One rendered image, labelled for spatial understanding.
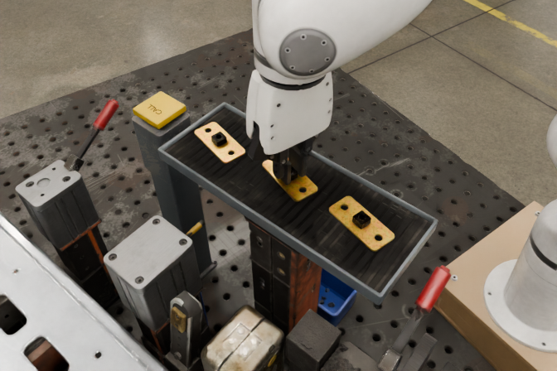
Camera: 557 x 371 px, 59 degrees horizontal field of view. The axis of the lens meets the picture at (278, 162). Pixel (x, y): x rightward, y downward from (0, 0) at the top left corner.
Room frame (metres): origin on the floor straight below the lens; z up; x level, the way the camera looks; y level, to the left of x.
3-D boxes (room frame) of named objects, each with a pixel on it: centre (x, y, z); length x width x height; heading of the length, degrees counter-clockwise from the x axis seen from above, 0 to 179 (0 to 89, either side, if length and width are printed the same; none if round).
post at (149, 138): (0.61, 0.19, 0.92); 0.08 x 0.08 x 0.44; 51
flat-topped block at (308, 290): (0.44, -0.01, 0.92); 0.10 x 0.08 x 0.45; 51
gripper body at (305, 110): (0.46, -0.02, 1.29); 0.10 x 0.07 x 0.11; 125
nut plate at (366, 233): (0.38, -0.10, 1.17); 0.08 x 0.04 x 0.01; 38
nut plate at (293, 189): (0.46, -0.01, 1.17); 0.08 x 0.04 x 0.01; 35
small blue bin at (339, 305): (0.51, -0.10, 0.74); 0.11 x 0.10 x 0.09; 51
